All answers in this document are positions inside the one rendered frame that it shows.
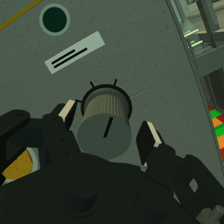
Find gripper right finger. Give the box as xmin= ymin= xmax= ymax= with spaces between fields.
xmin=135 ymin=120 xmax=224 ymax=216

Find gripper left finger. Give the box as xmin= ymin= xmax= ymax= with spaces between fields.
xmin=0 ymin=99 xmax=83 ymax=186

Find grey selector knob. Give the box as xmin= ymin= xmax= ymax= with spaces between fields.
xmin=76 ymin=87 xmax=132 ymax=160

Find grey control panel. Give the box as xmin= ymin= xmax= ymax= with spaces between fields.
xmin=0 ymin=0 xmax=222 ymax=186

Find grey filler machine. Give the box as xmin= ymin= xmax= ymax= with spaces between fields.
xmin=165 ymin=0 xmax=224 ymax=167

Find yellow round button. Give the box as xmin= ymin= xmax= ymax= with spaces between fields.
xmin=1 ymin=148 xmax=41 ymax=183

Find pale label plate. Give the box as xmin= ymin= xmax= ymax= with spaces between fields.
xmin=44 ymin=31 xmax=106 ymax=75

